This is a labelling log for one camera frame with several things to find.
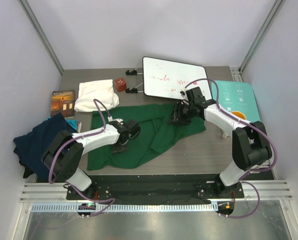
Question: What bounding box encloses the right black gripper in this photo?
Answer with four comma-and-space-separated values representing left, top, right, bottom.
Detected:
168, 100, 195, 127

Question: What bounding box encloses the green t-shirt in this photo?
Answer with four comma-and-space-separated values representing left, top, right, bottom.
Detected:
87, 103, 206, 171

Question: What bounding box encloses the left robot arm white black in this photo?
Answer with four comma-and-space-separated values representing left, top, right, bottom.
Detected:
41, 117, 141, 200

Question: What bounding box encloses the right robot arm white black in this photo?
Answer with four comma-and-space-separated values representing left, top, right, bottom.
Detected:
169, 87, 273, 198

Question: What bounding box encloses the teal t-shirt under pile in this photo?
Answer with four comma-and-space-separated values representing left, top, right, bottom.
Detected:
66, 119, 82, 133

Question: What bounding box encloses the whiteboard black stand foot near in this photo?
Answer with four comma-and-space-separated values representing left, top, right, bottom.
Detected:
125, 84, 143, 94

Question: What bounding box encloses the whiteboard black stand foot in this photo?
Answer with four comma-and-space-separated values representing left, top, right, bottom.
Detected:
125, 84, 143, 94
125, 65, 143, 76

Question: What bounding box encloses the teal plastic cutting board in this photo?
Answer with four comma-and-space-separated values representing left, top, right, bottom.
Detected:
216, 80, 261, 123

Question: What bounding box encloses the white mug orange inside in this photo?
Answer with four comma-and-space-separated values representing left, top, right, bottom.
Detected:
221, 110, 247, 139

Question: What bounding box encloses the white folded t-shirt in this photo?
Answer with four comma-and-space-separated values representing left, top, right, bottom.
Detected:
74, 79, 119, 113

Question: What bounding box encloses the red brown cube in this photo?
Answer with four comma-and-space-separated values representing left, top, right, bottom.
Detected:
114, 77, 127, 92

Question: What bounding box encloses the whiteboard black stand foot far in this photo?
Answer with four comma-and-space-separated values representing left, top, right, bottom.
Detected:
125, 65, 143, 76

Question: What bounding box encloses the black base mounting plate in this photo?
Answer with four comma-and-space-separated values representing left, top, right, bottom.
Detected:
82, 174, 244, 203

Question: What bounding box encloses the brown paperback book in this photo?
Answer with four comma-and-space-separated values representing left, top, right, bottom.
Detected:
50, 90, 75, 119

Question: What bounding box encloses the navy blue t-shirt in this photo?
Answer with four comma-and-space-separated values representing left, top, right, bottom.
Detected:
13, 113, 77, 181

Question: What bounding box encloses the white whiteboard with black frame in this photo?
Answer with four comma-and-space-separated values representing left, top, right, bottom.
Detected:
142, 56, 212, 100

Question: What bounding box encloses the perforated metal rail strip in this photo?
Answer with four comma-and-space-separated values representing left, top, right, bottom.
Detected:
31, 202, 218, 213

